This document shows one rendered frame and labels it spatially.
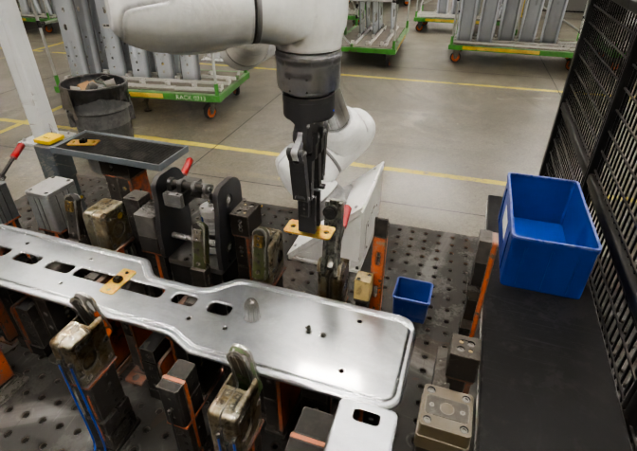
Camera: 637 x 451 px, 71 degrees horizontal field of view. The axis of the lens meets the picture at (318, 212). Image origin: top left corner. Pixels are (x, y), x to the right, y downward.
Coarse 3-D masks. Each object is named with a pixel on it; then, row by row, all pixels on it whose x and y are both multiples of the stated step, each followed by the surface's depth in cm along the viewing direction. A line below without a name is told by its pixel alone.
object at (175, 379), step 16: (176, 368) 83; (192, 368) 83; (160, 384) 80; (176, 384) 80; (192, 384) 85; (176, 400) 80; (192, 400) 85; (176, 416) 83; (192, 416) 86; (176, 432) 88; (192, 432) 88; (192, 448) 89; (208, 448) 95
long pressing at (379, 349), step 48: (0, 240) 117; (48, 240) 117; (48, 288) 101; (96, 288) 101; (192, 288) 100; (240, 288) 101; (192, 336) 89; (240, 336) 89; (288, 336) 89; (336, 336) 89; (384, 336) 89; (288, 384) 81; (336, 384) 79; (384, 384) 79
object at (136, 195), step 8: (136, 192) 118; (144, 192) 118; (128, 200) 116; (136, 200) 115; (144, 200) 117; (128, 208) 117; (136, 208) 116; (136, 232) 122; (136, 240) 123; (144, 256) 126; (152, 288) 132; (152, 296) 134
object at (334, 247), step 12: (336, 204) 92; (324, 216) 90; (336, 216) 89; (336, 228) 94; (324, 240) 94; (336, 240) 94; (324, 252) 96; (336, 252) 95; (324, 264) 97; (336, 264) 96; (336, 276) 97
